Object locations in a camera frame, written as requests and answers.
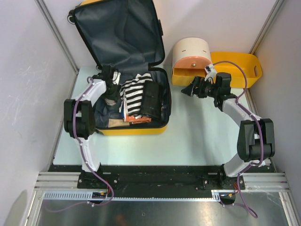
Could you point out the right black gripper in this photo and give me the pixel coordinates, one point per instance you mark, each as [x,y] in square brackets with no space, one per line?
[198,82]

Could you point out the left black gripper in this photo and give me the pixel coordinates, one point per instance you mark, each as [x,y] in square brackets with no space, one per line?
[115,95]

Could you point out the small pink-lidded jar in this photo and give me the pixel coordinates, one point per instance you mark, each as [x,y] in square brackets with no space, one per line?
[110,102]

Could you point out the yellow Pikachu suitcase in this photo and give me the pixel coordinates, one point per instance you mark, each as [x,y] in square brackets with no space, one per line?
[127,35]

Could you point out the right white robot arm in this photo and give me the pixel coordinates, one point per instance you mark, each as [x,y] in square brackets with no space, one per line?
[256,141]

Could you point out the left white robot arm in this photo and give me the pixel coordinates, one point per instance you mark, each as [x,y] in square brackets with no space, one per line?
[79,116]

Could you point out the blue white box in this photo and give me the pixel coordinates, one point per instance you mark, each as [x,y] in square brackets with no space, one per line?
[121,113]

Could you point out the black white striped cloth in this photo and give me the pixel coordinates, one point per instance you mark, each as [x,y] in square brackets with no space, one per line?
[131,94]

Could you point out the beige tube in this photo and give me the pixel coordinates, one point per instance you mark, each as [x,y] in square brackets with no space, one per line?
[117,123]

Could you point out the orange white packet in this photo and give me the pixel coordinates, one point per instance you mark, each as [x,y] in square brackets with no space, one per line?
[137,119]

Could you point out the white round drawer cabinet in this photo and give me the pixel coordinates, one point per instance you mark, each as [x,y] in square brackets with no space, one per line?
[190,56]

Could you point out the black rolled pouch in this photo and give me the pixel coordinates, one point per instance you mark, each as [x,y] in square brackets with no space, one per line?
[152,100]

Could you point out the yellow plastic basket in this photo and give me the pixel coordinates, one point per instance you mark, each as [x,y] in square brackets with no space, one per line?
[245,69]

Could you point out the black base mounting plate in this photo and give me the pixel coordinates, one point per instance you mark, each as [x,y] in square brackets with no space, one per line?
[146,175]

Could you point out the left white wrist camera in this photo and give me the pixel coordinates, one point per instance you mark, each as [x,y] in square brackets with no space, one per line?
[116,78]

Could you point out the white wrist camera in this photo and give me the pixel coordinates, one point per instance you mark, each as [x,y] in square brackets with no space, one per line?
[210,72]
[116,78]

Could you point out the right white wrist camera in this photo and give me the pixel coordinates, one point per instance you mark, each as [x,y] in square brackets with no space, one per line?
[210,72]

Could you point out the aluminium frame rail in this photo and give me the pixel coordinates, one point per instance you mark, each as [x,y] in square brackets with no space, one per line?
[63,186]

